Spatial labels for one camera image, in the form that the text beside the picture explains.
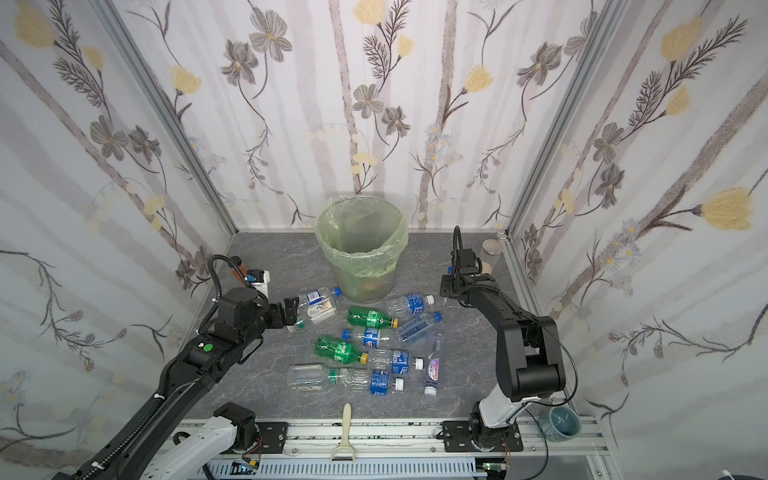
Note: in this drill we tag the clear bottle green cap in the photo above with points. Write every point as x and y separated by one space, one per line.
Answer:
311 377

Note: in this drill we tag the clear bottle cream label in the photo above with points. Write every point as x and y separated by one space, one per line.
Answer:
315 314

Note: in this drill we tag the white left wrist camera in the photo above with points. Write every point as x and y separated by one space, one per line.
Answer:
259 279

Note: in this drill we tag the green bottle yellow cap upper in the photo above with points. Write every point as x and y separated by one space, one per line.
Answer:
370 318

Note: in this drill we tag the white perforated cable duct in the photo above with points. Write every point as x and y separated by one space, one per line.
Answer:
373 468

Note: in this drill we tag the mesh bin with green liner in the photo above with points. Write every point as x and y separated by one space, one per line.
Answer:
362 237

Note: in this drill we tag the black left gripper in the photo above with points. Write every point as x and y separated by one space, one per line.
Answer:
289 310

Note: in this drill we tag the clear bottle blue label white cap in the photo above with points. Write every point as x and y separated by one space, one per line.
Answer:
409 305

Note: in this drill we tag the teal ceramic mug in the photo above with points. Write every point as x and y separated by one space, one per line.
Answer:
560 424

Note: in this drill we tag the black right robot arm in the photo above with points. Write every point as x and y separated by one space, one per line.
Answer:
530 359

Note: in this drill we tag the green bottle yellow cap lower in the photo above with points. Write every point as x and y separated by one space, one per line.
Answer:
339 350

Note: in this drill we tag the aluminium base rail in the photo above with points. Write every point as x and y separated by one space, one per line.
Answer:
524 454

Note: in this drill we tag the green bottle yellow cap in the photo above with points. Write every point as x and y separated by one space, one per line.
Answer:
339 350
370 318

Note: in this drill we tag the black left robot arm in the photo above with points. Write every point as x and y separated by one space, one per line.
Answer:
240 314

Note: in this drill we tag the clear bottle blue label bottom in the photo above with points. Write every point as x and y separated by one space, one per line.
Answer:
376 382

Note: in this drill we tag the clear bottle pink blue label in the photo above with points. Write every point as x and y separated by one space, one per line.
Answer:
432 366

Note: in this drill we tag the cream handled peeler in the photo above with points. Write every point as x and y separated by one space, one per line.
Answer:
345 451

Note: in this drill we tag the clear bottle light blue label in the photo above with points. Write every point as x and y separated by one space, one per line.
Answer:
417 327

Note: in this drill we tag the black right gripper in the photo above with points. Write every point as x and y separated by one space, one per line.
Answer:
462 263

